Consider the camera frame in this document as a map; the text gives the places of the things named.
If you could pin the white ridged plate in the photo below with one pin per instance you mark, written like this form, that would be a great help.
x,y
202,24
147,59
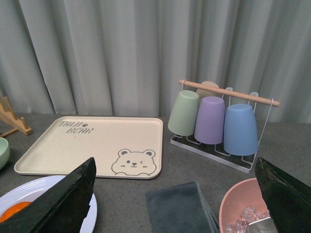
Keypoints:
x,y
30,191

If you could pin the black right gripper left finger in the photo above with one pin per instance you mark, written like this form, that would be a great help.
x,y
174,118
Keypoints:
x,y
61,209

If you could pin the light green cup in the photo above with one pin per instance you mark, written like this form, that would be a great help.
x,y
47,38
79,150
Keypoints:
x,y
184,113

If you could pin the blue cup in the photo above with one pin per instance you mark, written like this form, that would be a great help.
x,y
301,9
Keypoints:
x,y
240,130

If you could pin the orange fruit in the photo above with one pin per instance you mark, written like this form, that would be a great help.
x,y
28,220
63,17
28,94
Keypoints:
x,y
13,210

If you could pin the pink bowl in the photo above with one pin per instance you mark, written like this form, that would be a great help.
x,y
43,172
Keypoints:
x,y
244,194

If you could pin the purple cup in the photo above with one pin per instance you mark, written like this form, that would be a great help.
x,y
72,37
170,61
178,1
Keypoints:
x,y
209,128

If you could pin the grey folded cloth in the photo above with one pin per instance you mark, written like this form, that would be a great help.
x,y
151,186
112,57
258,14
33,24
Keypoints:
x,y
181,209

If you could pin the wooden dish rack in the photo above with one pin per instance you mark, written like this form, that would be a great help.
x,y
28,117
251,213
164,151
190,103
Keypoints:
x,y
8,116

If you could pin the metal ice scoop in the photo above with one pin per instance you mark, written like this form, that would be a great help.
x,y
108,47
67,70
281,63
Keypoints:
x,y
265,225

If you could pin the beige cup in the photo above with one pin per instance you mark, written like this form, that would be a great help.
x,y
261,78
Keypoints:
x,y
204,93

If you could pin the ice cubes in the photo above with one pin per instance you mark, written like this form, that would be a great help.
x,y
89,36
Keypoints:
x,y
248,215

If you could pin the light green bowl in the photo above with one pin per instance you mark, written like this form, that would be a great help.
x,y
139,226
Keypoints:
x,y
4,152

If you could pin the white cup rack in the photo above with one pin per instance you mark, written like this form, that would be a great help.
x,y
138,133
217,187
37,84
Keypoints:
x,y
217,152

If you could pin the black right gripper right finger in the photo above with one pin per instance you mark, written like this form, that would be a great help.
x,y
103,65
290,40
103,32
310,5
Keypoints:
x,y
287,198

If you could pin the beige bear tray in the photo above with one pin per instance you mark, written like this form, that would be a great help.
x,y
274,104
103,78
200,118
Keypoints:
x,y
123,147

